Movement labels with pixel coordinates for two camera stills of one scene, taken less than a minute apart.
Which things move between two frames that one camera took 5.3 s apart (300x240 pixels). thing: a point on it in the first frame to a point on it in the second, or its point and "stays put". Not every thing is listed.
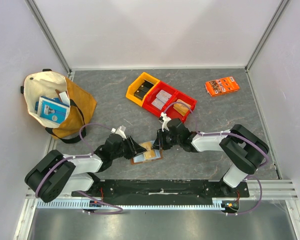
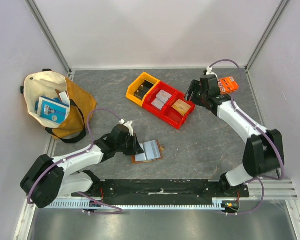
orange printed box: (221, 86) stays put
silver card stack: (162, 97) stays put
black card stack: (143, 89) stays put
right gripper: (161, 139) to (197, 92)
